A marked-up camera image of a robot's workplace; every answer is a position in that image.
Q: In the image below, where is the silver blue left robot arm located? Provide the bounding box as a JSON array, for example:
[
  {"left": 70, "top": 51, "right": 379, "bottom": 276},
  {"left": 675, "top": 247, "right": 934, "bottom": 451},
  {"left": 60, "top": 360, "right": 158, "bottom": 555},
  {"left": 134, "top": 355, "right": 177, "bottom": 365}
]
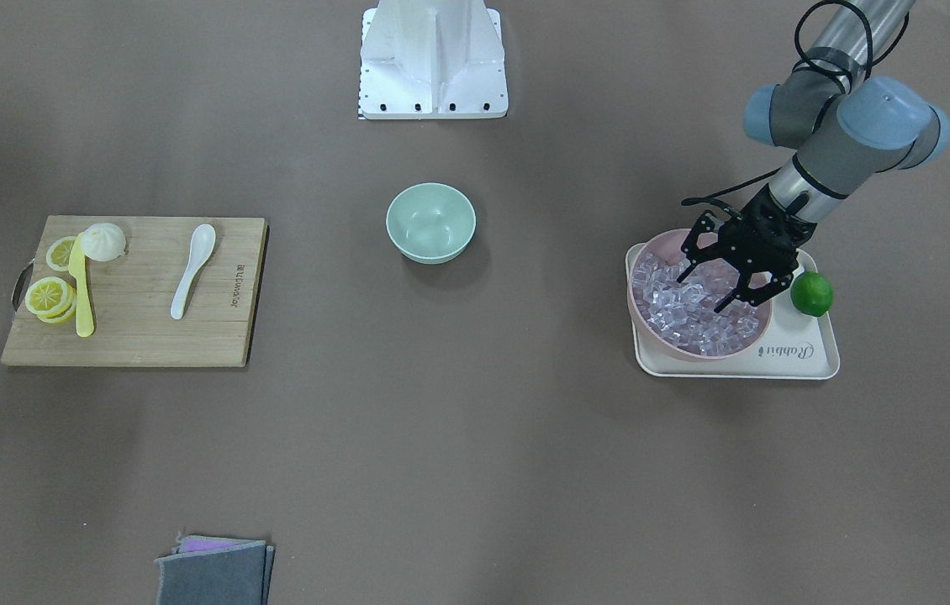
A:
[{"left": 680, "top": 1, "right": 950, "bottom": 313}]

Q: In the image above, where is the pink bowl of ice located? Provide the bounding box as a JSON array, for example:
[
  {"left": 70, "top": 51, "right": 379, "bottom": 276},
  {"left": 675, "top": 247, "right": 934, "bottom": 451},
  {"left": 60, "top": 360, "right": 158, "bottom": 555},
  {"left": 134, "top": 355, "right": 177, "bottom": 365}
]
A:
[{"left": 625, "top": 229, "right": 773, "bottom": 361}]

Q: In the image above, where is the white ceramic spoon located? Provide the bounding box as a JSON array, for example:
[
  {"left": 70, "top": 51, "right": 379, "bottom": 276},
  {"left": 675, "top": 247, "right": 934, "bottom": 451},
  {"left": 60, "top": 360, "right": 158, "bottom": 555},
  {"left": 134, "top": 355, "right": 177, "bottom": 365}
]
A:
[{"left": 169, "top": 224, "right": 217, "bottom": 320}]

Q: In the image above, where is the cream rectangular tray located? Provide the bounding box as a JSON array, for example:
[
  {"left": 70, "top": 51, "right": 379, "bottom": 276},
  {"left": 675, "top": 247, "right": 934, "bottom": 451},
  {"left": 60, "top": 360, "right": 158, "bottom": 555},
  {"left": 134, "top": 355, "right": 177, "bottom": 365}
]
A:
[{"left": 625, "top": 244, "right": 840, "bottom": 380}]

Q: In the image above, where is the lemon slices stack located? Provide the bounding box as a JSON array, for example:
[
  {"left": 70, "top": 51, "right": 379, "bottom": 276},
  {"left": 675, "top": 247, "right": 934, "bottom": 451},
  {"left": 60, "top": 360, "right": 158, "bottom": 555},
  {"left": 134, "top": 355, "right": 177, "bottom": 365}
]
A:
[{"left": 23, "top": 276, "right": 77, "bottom": 324}]

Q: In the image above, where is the mint green bowl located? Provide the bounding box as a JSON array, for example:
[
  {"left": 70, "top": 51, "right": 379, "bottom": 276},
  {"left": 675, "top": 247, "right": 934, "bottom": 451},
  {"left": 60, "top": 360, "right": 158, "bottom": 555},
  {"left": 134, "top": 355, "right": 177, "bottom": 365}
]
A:
[{"left": 384, "top": 182, "right": 478, "bottom": 265}]

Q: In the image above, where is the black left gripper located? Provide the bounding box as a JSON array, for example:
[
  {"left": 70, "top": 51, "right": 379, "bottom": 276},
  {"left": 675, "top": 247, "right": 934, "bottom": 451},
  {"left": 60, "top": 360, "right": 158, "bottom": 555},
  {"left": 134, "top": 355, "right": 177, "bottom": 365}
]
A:
[{"left": 676, "top": 187, "right": 815, "bottom": 313}]

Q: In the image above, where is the single lemon slice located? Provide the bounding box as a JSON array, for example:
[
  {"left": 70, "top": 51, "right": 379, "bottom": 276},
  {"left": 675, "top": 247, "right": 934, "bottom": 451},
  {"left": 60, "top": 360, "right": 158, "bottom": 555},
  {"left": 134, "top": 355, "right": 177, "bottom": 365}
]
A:
[{"left": 45, "top": 236, "right": 77, "bottom": 272}]

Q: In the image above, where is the green lime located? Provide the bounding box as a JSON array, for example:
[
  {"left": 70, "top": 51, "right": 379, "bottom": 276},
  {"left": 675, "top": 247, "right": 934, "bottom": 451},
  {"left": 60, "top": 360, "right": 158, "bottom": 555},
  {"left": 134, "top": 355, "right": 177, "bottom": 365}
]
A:
[{"left": 789, "top": 271, "right": 835, "bottom": 318}]

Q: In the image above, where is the yellow plastic knife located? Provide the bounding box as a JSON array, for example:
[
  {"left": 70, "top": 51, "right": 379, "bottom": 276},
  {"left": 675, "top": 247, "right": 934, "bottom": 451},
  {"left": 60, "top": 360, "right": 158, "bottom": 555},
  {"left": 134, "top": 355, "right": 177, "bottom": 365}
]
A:
[{"left": 68, "top": 231, "right": 95, "bottom": 338}]

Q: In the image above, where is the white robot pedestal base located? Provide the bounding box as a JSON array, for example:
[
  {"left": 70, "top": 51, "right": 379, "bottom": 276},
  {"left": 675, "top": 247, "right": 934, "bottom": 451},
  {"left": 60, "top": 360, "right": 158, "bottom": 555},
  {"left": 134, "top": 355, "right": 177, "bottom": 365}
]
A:
[{"left": 357, "top": 1, "right": 509, "bottom": 120}]

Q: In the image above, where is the grey purple folded cloth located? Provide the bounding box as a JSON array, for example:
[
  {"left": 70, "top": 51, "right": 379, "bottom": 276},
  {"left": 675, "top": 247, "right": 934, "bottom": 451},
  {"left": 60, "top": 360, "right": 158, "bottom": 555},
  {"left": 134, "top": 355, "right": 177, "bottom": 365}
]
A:
[{"left": 156, "top": 534, "right": 275, "bottom": 604}]

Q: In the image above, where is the bamboo cutting board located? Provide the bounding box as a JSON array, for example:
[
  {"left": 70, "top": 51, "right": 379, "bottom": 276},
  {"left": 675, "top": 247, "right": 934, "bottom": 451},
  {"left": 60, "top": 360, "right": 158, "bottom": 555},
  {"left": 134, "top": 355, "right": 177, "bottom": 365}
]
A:
[{"left": 1, "top": 217, "right": 268, "bottom": 368}]

